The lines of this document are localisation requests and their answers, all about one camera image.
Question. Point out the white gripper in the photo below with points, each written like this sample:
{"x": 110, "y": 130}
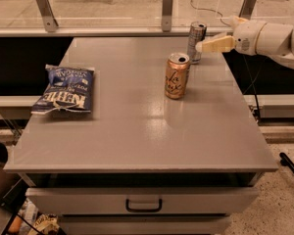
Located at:
{"x": 246, "y": 36}

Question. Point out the silver redbull can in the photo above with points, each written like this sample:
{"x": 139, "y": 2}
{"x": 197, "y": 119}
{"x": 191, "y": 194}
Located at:
{"x": 197, "y": 33}

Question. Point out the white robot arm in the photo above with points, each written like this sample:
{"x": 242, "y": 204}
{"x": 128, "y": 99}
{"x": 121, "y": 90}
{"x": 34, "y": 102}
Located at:
{"x": 275, "y": 41}

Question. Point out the gold lacroix can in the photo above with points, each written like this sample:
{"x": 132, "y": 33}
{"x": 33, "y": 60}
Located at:
{"x": 177, "y": 69}

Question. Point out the blue kettle chip bag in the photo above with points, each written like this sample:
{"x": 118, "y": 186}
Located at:
{"x": 69, "y": 90}

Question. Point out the snack bag on floor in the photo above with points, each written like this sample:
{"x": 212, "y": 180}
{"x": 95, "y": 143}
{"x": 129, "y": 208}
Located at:
{"x": 46, "y": 224}

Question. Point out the black stand leg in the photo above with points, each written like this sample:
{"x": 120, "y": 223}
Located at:
{"x": 286, "y": 161}

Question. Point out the grey cabinet drawer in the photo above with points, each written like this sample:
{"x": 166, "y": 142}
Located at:
{"x": 198, "y": 200}

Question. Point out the lower grey drawer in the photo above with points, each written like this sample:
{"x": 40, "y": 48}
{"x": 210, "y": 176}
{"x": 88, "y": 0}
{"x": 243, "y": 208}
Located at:
{"x": 144, "y": 225}

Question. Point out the right metal railing bracket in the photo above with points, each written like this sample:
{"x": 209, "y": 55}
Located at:
{"x": 247, "y": 9}

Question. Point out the metal railing bracket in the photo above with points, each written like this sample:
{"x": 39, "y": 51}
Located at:
{"x": 247, "y": 9}
{"x": 166, "y": 20}
{"x": 49, "y": 21}

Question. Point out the middle metal railing bracket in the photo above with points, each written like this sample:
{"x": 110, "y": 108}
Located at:
{"x": 166, "y": 20}

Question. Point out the left metal railing bracket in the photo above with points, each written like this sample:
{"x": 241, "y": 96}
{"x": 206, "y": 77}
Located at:
{"x": 49, "y": 21}

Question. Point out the black drawer handle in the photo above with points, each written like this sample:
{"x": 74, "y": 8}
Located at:
{"x": 143, "y": 208}

